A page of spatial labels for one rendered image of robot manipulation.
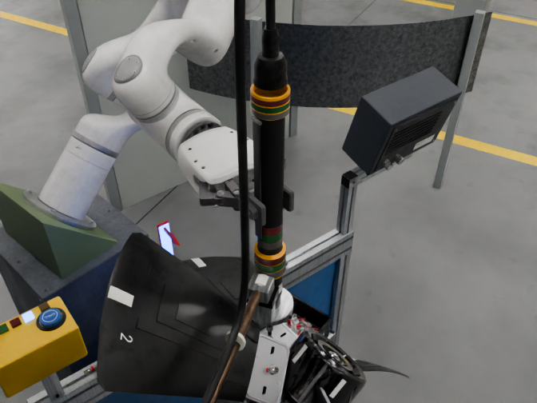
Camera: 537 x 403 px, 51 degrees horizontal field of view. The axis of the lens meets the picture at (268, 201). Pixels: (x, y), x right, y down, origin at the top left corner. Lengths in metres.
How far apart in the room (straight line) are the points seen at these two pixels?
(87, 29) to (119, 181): 0.80
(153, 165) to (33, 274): 1.60
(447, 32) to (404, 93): 1.28
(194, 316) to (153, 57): 0.35
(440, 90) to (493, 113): 2.48
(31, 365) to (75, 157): 0.51
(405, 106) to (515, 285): 1.55
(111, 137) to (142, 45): 0.62
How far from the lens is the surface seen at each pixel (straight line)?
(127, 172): 2.93
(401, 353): 2.42
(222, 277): 1.05
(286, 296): 0.86
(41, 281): 1.46
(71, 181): 1.43
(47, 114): 3.95
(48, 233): 1.35
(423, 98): 1.46
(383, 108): 1.39
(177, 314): 0.74
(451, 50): 2.78
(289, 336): 0.94
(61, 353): 1.18
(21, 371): 1.18
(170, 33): 0.84
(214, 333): 0.77
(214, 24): 0.93
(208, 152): 0.76
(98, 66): 1.41
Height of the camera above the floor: 1.95
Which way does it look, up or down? 41 degrees down
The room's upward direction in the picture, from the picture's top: straight up
